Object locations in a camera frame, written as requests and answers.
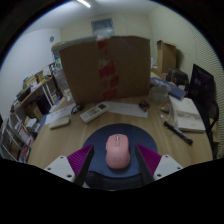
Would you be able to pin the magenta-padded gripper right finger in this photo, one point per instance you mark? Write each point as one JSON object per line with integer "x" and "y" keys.
{"x": 163, "y": 165}

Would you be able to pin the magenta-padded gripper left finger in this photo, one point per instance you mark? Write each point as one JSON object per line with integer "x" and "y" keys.
{"x": 63, "y": 166}

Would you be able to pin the pink computer mouse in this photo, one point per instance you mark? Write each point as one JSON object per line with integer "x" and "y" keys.
{"x": 118, "y": 151}

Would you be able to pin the blue mouse pad with wrist rest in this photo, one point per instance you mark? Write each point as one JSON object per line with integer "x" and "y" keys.
{"x": 143, "y": 138}

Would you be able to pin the black marker pen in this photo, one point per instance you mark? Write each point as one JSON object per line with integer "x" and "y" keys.
{"x": 178, "y": 132}

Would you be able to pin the small white flat box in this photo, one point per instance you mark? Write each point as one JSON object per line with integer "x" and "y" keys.
{"x": 59, "y": 122}

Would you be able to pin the large white book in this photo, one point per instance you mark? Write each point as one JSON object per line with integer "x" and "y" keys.
{"x": 188, "y": 115}

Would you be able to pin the white remote control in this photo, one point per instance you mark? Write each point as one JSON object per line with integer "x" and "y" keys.
{"x": 94, "y": 112}

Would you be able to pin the shelf unit with books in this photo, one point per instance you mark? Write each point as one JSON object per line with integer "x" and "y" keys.
{"x": 23, "y": 116}

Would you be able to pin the clear plastic container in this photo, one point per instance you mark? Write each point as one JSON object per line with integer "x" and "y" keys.
{"x": 158, "y": 94}

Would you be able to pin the blue book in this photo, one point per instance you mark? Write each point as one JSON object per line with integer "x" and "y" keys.
{"x": 175, "y": 90}

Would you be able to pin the black office chair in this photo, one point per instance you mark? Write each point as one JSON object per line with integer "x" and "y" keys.
{"x": 203, "y": 86}

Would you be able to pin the black bag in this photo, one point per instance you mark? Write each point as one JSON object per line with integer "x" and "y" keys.
{"x": 177, "y": 76}

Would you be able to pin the large cardboard box with red tape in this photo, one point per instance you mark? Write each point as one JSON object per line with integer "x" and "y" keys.
{"x": 86, "y": 70}

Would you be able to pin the tall open cardboard box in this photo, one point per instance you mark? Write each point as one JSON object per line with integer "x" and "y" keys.
{"x": 166, "y": 56}

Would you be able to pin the window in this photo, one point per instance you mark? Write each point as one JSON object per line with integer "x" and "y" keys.
{"x": 103, "y": 27}

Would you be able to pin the ceiling light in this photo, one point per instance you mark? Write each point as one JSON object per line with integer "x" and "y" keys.
{"x": 83, "y": 3}

